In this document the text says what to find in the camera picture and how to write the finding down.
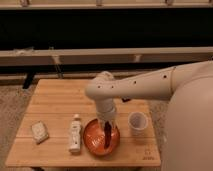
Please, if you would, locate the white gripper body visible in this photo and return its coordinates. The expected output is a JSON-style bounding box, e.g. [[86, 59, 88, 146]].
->
[[95, 99, 117, 122]]

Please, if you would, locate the white wrapped snack packet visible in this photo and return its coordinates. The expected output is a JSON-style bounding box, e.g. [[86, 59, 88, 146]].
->
[[31, 121, 49, 144]]

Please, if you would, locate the long white bench rail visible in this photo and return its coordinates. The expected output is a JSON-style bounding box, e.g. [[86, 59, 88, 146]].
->
[[0, 46, 213, 67]]

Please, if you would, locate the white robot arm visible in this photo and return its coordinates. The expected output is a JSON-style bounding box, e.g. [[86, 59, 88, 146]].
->
[[85, 61, 213, 171]]

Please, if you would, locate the wooden table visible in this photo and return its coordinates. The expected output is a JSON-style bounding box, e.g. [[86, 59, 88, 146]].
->
[[6, 79, 161, 167]]

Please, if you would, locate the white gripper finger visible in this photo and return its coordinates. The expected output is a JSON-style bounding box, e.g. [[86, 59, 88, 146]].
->
[[98, 120, 105, 131], [110, 120, 117, 131]]

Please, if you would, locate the white squeeze bottle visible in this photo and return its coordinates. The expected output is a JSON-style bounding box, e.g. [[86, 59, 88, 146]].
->
[[69, 114, 82, 154]]

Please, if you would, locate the white plastic cup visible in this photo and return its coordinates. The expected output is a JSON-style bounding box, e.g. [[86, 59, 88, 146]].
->
[[128, 112, 148, 136]]

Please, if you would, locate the orange ceramic bowl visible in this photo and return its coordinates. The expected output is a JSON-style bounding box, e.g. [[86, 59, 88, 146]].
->
[[83, 119, 120, 156]]

